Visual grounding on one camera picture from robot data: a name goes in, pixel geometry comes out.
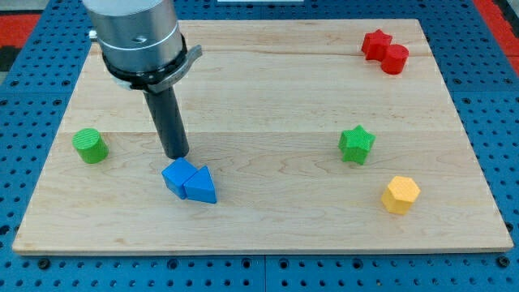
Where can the green cylinder block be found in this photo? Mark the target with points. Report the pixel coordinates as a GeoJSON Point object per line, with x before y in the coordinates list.
{"type": "Point", "coordinates": [90, 146]}

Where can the blue triangle block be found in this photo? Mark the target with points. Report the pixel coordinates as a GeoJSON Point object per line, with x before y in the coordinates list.
{"type": "Point", "coordinates": [200, 187]}

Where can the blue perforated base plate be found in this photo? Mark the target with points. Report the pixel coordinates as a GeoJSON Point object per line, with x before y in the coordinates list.
{"type": "Point", "coordinates": [45, 42]}

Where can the red cylinder block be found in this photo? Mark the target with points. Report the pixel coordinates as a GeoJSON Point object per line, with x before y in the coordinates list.
{"type": "Point", "coordinates": [395, 59]}

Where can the blue cube block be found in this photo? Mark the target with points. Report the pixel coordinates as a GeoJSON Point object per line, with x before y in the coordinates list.
{"type": "Point", "coordinates": [176, 174]}

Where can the wooden board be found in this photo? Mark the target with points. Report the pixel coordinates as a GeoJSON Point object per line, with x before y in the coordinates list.
{"type": "Point", "coordinates": [264, 108]}

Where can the red star block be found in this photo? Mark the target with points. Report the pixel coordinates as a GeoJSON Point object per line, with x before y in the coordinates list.
{"type": "Point", "coordinates": [375, 44]}

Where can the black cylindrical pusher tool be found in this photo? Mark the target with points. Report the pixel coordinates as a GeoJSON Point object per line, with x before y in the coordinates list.
{"type": "Point", "coordinates": [163, 107]}

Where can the yellow hexagon block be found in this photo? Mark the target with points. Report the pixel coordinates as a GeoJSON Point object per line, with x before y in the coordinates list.
{"type": "Point", "coordinates": [400, 194]}

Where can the green star block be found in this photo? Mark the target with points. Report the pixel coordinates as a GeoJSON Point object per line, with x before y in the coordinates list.
{"type": "Point", "coordinates": [355, 144]}

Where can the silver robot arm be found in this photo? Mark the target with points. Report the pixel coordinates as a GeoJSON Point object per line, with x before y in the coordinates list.
{"type": "Point", "coordinates": [141, 42]}

